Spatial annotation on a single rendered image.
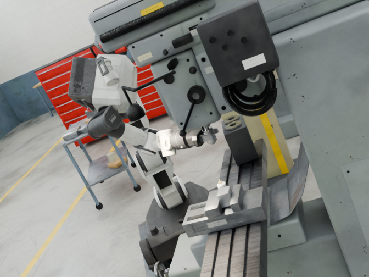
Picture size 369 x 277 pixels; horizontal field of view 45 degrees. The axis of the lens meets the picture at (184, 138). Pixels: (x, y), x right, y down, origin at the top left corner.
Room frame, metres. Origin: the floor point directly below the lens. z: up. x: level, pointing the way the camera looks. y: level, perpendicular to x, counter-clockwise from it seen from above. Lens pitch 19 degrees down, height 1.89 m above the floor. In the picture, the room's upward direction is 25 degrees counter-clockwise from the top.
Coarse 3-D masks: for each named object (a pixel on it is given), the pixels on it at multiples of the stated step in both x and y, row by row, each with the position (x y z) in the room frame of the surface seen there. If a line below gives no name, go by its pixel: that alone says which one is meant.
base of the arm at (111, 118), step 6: (108, 108) 2.09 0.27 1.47; (96, 114) 2.15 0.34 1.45; (102, 114) 2.06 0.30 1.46; (108, 114) 2.06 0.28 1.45; (114, 114) 2.09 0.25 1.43; (90, 120) 2.15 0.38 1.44; (102, 120) 2.04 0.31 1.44; (108, 120) 2.04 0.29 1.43; (114, 120) 2.06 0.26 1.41; (120, 120) 2.09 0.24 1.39; (108, 126) 2.02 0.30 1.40; (114, 126) 2.04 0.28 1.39; (96, 138) 2.12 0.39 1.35
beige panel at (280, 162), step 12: (252, 120) 3.46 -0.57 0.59; (264, 120) 3.43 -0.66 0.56; (276, 120) 3.40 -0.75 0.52; (252, 132) 3.47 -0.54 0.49; (264, 132) 3.44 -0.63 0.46; (276, 132) 3.41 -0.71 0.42; (276, 144) 3.42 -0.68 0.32; (276, 156) 3.43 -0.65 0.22; (288, 156) 3.40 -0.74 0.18; (276, 168) 3.45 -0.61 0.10; (288, 168) 3.41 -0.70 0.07; (276, 180) 3.39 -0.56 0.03
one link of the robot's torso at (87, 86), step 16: (80, 64) 2.23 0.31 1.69; (96, 64) 2.21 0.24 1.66; (112, 64) 2.20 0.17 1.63; (128, 64) 2.20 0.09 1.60; (80, 80) 2.19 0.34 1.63; (96, 80) 2.17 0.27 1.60; (128, 80) 2.17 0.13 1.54; (80, 96) 2.16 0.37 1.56; (96, 96) 2.13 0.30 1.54; (112, 96) 2.11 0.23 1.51
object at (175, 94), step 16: (160, 64) 1.72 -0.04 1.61; (192, 64) 1.68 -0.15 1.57; (160, 80) 1.73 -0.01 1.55; (176, 80) 1.71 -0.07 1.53; (192, 80) 1.69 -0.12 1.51; (176, 96) 1.72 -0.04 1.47; (208, 96) 1.68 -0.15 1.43; (176, 112) 1.73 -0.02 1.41; (192, 112) 1.71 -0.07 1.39; (208, 112) 1.69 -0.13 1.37; (192, 128) 1.72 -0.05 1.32
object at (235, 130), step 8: (224, 120) 2.27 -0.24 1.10; (232, 120) 2.22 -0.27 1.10; (240, 120) 2.20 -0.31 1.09; (224, 128) 2.20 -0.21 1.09; (232, 128) 2.11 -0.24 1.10; (240, 128) 2.10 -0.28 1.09; (232, 136) 2.10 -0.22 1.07; (240, 136) 2.10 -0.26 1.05; (248, 136) 2.09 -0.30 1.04; (232, 144) 2.10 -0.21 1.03; (240, 144) 2.10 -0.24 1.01; (248, 144) 2.09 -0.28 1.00; (232, 152) 2.11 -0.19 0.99; (240, 152) 2.10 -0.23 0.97; (248, 152) 2.09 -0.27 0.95; (256, 152) 2.09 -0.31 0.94; (240, 160) 2.10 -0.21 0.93; (248, 160) 2.10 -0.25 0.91
